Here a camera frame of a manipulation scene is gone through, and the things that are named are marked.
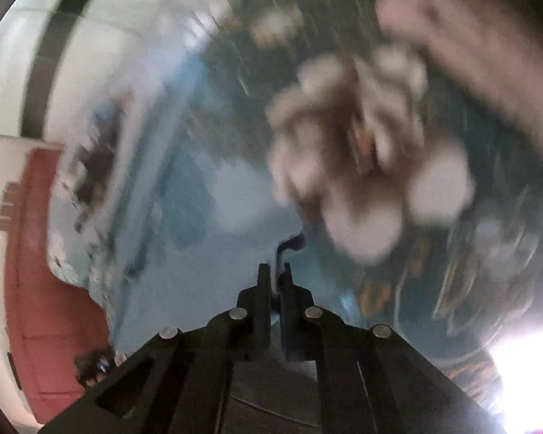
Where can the dark clothes pile on quilt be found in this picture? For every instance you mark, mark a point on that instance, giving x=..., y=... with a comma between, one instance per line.
x=98, y=161

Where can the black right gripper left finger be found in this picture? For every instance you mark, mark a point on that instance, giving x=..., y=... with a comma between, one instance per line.
x=254, y=329

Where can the light blue garment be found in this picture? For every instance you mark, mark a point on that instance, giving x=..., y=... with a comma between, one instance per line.
x=194, y=214

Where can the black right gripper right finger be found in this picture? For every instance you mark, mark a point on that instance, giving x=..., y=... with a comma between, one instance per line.
x=297, y=333

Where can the teal floral bed blanket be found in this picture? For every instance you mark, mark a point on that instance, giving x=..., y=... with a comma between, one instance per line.
x=421, y=205

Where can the pink folded garment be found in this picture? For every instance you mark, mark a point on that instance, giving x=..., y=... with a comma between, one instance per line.
x=489, y=46

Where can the light blue daisy quilt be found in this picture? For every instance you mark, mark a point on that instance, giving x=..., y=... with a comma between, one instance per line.
x=154, y=84

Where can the red padded headboard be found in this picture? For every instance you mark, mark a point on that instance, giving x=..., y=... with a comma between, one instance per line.
x=49, y=322

